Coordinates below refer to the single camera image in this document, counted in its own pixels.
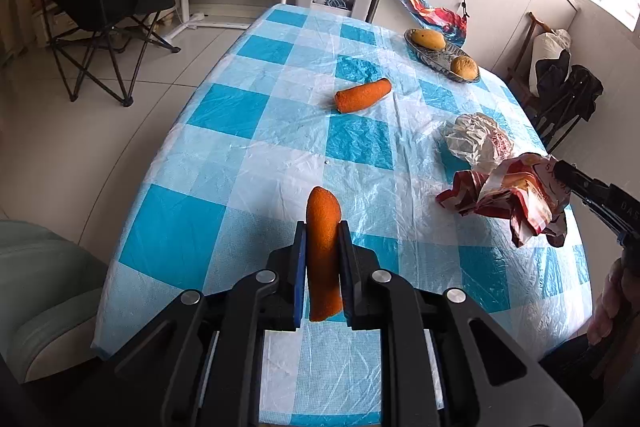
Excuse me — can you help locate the dark oval dish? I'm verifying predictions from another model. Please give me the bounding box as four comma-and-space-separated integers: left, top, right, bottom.
404, 28, 482, 84

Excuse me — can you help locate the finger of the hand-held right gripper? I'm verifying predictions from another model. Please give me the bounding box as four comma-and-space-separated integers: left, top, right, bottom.
554, 161, 640, 220
580, 199, 626, 235

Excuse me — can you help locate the person's right leg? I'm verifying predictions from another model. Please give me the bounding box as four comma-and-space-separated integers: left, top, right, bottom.
537, 332, 640, 427

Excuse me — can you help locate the orange carrot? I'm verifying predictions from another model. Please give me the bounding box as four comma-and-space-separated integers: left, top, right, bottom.
334, 78, 392, 114
306, 187, 345, 323

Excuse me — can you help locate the red snack wrapper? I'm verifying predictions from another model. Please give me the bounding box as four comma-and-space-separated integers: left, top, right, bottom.
436, 153, 571, 249

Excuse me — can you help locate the grey-green sofa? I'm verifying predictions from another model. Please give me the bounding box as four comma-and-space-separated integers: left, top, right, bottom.
0, 219, 108, 385

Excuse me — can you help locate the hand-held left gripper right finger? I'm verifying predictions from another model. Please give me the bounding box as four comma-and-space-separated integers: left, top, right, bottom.
338, 221, 585, 427

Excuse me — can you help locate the crumpled clear plastic bag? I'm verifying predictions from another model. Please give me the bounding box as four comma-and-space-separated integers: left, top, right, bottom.
440, 113, 513, 170

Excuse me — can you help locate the wooden chair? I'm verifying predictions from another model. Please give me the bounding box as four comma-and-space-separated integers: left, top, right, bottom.
507, 12, 556, 108

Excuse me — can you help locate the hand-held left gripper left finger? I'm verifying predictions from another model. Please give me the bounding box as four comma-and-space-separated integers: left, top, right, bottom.
114, 221, 308, 427

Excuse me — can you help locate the blue checked plastic tablecloth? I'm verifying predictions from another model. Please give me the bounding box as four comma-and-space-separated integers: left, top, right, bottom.
90, 3, 596, 427

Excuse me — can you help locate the dark jacket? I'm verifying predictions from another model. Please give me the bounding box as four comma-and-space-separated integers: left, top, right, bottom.
535, 49, 606, 152

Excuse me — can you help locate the white sack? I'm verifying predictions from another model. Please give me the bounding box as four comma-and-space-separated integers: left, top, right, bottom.
530, 28, 572, 72

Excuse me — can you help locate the yellow mango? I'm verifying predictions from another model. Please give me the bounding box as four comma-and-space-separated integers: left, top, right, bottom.
450, 55, 478, 78
410, 29, 447, 50

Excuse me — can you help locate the person's right hand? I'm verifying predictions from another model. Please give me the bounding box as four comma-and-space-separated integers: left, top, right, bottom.
586, 257, 640, 348

